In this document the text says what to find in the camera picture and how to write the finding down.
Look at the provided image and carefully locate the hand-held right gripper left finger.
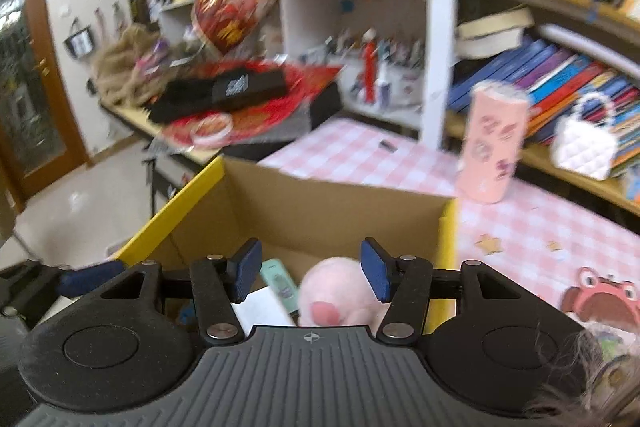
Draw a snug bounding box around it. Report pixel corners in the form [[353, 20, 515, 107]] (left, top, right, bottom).
[[99, 238, 263, 348]]

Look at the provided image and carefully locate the white long flat board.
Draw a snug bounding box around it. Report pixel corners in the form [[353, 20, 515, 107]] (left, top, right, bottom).
[[537, 23, 640, 80]]

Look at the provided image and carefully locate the grey fluffy fur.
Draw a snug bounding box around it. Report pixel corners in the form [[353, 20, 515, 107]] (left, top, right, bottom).
[[525, 322, 640, 427]]

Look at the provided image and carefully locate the wooden side table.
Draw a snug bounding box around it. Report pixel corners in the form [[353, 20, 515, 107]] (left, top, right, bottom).
[[100, 97, 226, 208]]

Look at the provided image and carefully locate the pink pig plush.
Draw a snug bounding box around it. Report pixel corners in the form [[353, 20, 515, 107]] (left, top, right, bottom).
[[298, 257, 396, 338]]

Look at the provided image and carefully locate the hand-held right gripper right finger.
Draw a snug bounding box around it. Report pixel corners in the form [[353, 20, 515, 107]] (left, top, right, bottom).
[[360, 237, 545, 347]]

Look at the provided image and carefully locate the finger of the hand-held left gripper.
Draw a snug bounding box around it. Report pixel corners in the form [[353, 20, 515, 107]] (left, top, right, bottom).
[[59, 261, 126, 299]]

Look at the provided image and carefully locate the mint green device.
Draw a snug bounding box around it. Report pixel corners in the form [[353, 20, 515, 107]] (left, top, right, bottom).
[[260, 258, 301, 313]]

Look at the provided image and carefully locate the white power bank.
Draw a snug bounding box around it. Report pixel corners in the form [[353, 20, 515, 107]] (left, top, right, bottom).
[[232, 289, 298, 333]]

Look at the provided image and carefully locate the long black box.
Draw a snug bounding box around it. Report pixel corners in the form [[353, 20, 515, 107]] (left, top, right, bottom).
[[147, 69, 288, 124]]

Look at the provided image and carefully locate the wooden glass door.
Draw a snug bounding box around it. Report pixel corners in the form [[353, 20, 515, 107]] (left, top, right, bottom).
[[0, 0, 93, 208]]

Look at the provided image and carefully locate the small hanging sign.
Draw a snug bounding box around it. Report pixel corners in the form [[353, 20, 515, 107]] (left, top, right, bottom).
[[64, 19, 96, 58]]

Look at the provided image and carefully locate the row of blue books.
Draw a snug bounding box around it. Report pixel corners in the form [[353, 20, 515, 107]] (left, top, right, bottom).
[[447, 7, 640, 180]]

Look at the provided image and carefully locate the red white tape roll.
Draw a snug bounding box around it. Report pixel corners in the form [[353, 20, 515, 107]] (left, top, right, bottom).
[[192, 114, 235, 146]]

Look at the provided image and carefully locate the red figure pen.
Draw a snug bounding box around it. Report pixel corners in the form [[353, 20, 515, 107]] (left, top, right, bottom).
[[361, 29, 379, 104]]

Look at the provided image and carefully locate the beige fluffy cloth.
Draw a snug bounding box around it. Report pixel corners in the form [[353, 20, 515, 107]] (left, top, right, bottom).
[[92, 24, 171, 108]]

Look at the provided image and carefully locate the white shelf unit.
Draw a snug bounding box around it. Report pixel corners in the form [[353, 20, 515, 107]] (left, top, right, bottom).
[[160, 0, 458, 150]]

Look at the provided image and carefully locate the wooden bookshelf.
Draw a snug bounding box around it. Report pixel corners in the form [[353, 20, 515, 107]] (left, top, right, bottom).
[[445, 0, 640, 218]]

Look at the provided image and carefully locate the pink printed tumbler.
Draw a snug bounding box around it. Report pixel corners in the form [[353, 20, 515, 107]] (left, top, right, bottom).
[[456, 82, 532, 205]]

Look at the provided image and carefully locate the white quilted pearl handbag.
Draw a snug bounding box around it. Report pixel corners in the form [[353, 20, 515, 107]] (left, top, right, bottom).
[[552, 93, 621, 181]]

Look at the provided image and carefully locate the red round tray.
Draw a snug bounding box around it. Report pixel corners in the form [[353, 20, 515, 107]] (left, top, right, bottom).
[[162, 61, 346, 142]]

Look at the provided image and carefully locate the pink printed desk mat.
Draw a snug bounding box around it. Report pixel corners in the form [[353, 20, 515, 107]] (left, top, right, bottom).
[[257, 117, 640, 358]]

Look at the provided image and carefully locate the yellow cardboard box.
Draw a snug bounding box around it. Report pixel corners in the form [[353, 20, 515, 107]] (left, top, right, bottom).
[[112, 155, 458, 343]]

